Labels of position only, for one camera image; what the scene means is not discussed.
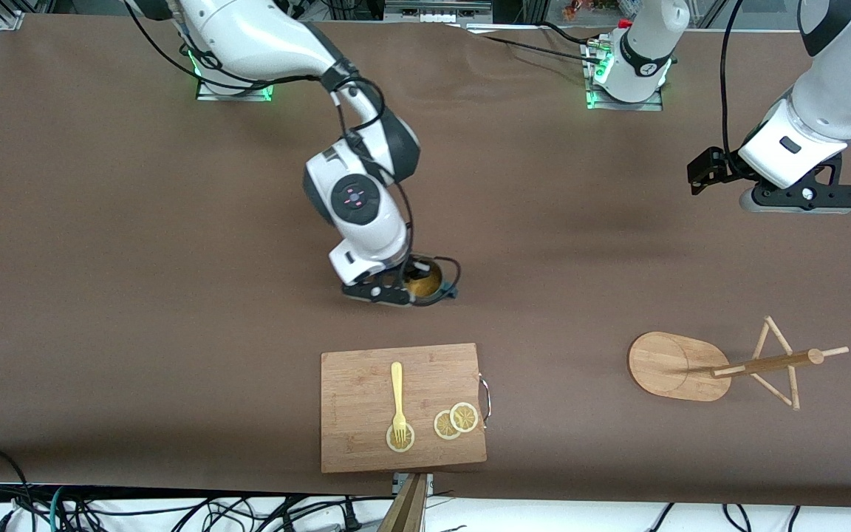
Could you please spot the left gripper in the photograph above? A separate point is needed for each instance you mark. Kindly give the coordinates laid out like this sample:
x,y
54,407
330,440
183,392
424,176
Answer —
x,y
726,167

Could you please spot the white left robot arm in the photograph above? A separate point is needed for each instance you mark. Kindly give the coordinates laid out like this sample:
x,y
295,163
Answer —
x,y
846,89

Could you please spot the yellow plastic fork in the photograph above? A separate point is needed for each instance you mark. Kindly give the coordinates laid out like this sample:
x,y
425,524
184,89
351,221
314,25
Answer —
x,y
397,391

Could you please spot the metal bracket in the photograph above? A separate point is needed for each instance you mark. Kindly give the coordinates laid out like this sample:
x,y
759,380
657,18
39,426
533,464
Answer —
x,y
430,484

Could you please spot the wooden cup rack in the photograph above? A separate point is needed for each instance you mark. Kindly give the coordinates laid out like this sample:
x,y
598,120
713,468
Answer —
x,y
673,366

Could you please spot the wooden beam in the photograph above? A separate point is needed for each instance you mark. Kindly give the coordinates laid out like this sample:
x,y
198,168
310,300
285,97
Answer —
x,y
405,510

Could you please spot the teal cup yellow inside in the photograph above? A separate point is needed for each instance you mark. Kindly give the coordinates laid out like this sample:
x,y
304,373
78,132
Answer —
x,y
429,284

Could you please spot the aluminium frame profile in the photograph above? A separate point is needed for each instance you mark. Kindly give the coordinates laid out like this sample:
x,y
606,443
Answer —
x,y
12,15

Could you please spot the grey power strip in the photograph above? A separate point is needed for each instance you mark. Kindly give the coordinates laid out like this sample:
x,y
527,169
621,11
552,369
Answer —
x,y
436,13

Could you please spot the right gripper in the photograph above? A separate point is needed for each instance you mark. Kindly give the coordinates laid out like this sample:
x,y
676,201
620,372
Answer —
x,y
414,273

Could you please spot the wooden cutting board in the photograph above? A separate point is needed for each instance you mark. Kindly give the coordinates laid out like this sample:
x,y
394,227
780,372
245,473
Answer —
x,y
366,399

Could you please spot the lemon slice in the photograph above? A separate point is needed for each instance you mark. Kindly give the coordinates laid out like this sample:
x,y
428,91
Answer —
x,y
443,427
465,416
400,440

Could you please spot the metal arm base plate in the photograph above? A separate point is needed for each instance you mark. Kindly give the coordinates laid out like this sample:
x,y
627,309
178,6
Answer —
x,y
237,94
651,105

